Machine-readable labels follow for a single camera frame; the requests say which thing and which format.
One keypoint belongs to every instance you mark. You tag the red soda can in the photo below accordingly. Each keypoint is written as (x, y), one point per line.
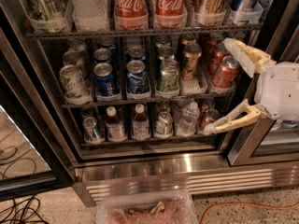
(219, 52)
(226, 72)

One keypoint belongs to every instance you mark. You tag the clear plastic water bottle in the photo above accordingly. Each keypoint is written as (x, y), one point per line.
(90, 15)

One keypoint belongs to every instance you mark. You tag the red coca-cola can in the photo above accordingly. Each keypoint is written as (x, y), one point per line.
(168, 13)
(130, 13)

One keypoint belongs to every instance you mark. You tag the red Coca-Cola can left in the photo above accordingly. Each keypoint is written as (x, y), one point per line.
(130, 13)

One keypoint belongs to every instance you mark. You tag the red Coca-Cola can right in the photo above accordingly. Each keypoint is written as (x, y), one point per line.
(168, 13)

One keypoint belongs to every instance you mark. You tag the green patterned tall can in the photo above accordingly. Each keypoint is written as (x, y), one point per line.
(48, 15)

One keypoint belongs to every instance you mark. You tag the stainless steel fridge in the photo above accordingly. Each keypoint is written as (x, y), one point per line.
(254, 157)

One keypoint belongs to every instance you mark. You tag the silver blue tall can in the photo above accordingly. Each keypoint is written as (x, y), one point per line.
(242, 10)

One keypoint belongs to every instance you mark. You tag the blue Pepsi can front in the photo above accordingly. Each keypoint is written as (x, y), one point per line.
(106, 79)

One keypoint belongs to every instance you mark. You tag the copper can bottom shelf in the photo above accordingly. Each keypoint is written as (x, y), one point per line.
(210, 116)

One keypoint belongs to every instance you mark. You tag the brown tea bottle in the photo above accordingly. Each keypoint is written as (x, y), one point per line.
(115, 127)
(141, 124)

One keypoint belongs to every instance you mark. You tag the gold brown can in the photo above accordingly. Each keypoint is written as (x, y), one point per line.
(191, 55)

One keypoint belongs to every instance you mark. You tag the clear plastic storage bin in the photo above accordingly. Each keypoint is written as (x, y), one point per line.
(160, 207)

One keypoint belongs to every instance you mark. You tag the red soda can front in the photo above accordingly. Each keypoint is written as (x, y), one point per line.
(226, 72)

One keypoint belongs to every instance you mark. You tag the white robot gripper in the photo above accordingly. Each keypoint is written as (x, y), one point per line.
(280, 90)

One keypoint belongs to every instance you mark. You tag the white green soda can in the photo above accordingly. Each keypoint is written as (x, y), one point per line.
(76, 89)

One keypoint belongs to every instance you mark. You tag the small blue can bottom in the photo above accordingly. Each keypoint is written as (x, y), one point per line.
(92, 129)

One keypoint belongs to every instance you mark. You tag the gold striped tall can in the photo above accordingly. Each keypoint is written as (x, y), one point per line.
(207, 12)

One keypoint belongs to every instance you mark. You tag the silver can bottom shelf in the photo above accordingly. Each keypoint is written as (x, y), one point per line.
(164, 124)

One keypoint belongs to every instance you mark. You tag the blue soda can front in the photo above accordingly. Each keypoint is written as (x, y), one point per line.
(137, 77)

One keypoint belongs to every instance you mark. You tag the open glass fridge door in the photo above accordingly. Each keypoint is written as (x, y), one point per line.
(31, 161)

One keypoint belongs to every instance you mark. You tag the small water bottle bottom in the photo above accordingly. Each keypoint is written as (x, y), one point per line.
(189, 117)

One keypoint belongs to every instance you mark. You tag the red soda can middle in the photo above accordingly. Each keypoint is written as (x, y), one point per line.
(219, 52)

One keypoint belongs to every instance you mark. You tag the brown tea bottle right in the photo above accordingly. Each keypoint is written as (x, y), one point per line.
(141, 124)

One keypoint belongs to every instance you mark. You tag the green silver soda can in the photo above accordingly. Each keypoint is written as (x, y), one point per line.
(167, 84)

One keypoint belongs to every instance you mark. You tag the brown tea bottle left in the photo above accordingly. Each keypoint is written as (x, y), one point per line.
(115, 127)

